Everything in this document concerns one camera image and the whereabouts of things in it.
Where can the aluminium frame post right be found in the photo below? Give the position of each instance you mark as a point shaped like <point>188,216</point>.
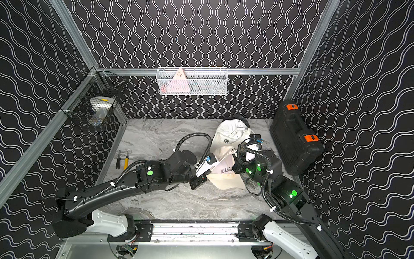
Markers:
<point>313,45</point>

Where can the cream cap with text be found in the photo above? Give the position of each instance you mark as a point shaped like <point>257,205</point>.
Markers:
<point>222,175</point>

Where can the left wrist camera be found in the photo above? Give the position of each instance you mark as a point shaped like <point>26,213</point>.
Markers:
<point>210,161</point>

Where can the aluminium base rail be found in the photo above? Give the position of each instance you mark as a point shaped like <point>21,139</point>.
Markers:
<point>204,233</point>

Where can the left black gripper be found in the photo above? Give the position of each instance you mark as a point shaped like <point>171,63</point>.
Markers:
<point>199,181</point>

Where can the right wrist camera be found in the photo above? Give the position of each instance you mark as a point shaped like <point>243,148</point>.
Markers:
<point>251,146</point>

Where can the aluminium back crossbar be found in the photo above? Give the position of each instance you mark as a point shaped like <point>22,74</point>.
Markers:
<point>230,72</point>

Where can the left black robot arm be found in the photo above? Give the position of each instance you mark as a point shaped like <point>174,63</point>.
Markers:
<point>75,208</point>

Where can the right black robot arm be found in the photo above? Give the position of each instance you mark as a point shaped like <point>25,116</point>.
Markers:
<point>289,201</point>

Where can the aluminium left side rail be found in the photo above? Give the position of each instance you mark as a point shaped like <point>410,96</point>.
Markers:
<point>17,173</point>

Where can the black wire basket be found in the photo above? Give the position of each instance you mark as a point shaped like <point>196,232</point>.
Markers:
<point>104,85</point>

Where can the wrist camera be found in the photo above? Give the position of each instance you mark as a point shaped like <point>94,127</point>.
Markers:
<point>251,146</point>
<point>210,161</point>

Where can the white cap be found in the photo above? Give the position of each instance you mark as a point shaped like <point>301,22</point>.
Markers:
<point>231,132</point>

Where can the black tool case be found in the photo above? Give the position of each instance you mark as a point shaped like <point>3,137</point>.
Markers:
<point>298,146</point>

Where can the aluminium frame post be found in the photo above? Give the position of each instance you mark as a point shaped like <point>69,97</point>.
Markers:
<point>76,35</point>
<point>313,45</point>

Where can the aluminium frame post left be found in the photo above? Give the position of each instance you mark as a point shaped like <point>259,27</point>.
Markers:
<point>76,35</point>

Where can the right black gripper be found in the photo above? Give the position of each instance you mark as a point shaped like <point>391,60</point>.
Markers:
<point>239,168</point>

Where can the pink triangle card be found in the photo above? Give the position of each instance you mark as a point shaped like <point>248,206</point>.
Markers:
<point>179,83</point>

